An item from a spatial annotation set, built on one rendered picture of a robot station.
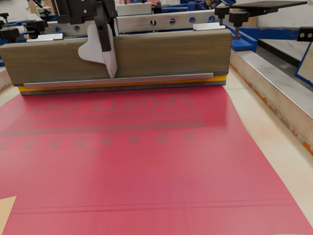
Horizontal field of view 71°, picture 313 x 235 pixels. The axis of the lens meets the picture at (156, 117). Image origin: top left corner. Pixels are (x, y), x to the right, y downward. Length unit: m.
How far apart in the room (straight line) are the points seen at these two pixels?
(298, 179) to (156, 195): 0.14
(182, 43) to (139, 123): 0.16
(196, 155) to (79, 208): 0.13
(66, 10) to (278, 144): 0.35
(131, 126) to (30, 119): 0.17
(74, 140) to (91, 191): 0.10
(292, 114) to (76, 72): 0.35
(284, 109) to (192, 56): 0.17
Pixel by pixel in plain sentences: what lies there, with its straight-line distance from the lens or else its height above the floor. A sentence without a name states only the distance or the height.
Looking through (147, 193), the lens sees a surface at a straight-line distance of 0.22.
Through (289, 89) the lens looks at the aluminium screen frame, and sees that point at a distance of 0.36.
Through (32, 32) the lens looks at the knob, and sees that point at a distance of 0.94.
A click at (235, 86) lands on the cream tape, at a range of 0.44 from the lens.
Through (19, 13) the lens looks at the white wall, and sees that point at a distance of 5.50.
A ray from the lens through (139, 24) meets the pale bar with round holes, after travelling 0.84.
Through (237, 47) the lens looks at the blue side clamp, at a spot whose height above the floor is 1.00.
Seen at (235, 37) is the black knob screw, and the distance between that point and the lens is 0.59.
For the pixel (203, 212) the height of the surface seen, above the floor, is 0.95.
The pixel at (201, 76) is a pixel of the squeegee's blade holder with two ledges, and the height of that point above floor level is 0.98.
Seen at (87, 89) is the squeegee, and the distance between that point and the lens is 0.45.
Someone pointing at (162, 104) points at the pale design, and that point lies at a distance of 0.37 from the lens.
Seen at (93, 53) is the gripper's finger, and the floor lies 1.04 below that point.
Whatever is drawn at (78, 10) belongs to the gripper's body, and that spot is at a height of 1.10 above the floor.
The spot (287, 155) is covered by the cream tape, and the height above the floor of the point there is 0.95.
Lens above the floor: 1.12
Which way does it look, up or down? 31 degrees down
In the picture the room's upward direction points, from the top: 5 degrees counter-clockwise
